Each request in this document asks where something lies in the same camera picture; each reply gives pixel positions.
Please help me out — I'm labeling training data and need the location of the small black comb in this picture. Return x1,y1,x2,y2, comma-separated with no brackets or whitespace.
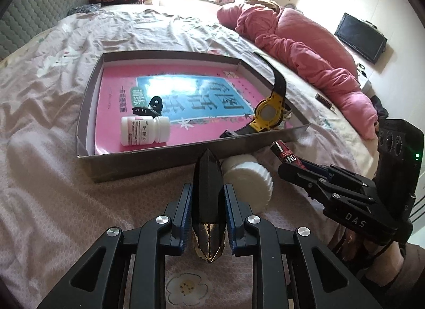
315,93,337,111

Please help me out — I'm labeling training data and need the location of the dark clothes pile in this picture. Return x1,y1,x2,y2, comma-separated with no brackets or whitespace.
370,95,390,121

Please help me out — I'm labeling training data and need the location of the yellow and black wristwatch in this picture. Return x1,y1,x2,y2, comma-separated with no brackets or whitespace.
220,52,291,139

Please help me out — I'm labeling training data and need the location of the yellow knitted cloth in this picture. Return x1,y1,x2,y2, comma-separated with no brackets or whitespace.
246,0,283,11

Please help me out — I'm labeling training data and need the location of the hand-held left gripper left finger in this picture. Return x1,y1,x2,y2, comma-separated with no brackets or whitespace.
36,183,194,309

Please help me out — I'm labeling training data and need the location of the pink patterned bed sheet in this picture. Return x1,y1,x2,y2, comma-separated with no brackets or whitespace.
0,3,379,309

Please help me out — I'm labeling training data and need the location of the shallow cardboard box tray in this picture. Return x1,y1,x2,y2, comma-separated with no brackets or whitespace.
76,50,311,183

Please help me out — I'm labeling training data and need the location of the black television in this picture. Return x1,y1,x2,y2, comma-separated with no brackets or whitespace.
334,13,388,65

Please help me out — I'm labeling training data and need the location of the person's right forearm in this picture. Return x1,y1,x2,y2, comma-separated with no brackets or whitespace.
362,243,425,309

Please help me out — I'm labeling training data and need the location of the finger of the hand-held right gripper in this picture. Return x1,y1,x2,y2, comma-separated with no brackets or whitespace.
278,162,372,206
299,158,376,197

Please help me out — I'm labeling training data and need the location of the white jar with ribbed lid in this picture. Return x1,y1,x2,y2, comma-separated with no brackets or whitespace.
222,154,273,215

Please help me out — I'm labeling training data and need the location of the pink book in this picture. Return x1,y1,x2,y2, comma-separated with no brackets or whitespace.
95,66,294,156

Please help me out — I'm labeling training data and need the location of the pink quilt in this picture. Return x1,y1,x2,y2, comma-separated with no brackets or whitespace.
216,0,379,140

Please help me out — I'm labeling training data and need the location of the dark patterned cloth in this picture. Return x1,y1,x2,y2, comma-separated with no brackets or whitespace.
66,3,102,16

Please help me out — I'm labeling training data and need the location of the black hair clip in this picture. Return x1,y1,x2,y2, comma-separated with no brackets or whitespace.
132,95,164,118

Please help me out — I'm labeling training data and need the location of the black and gold lipstick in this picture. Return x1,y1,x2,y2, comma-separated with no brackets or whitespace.
192,149,229,265

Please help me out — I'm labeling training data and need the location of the person's right hand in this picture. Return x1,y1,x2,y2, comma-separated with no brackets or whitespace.
332,229,370,262

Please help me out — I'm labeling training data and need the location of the grey quilted headboard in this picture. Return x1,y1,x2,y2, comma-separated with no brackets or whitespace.
0,0,92,60

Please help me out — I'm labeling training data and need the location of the white cabinet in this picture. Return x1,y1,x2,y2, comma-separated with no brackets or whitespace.
357,63,373,94

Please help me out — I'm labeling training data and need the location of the white pill bottle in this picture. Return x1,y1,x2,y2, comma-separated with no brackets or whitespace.
120,116,171,146

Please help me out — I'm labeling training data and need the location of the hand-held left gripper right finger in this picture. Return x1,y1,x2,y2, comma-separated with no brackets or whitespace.
223,183,382,309

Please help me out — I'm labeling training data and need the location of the red and black small box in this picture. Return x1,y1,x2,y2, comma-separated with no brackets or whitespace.
270,141,304,167

